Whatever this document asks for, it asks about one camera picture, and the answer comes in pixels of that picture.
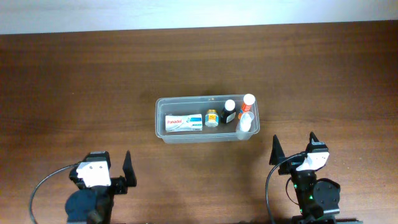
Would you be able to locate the small jar with gold lid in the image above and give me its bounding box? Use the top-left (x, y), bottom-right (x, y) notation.
top-left (205, 110), bottom-right (219, 128)

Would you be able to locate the orange tube with white cap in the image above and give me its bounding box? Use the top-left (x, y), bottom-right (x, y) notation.
top-left (238, 93), bottom-right (256, 119)

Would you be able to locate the white toothpaste box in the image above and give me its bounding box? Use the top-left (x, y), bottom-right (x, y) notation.
top-left (165, 114), bottom-right (203, 133)

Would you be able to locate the white bottle with pink label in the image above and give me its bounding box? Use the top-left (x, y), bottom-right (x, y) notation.
top-left (236, 111), bottom-right (254, 140)

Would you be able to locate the dark bottle with white cap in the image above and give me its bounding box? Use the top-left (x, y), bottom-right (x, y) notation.
top-left (220, 100), bottom-right (236, 124)

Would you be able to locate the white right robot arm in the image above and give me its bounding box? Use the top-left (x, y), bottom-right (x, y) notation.
top-left (265, 132), bottom-right (361, 224)

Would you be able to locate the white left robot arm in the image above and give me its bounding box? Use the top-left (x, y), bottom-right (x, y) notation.
top-left (65, 151), bottom-right (137, 223)

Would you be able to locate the clear plastic container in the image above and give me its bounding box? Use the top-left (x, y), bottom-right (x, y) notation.
top-left (155, 95), bottom-right (260, 144)

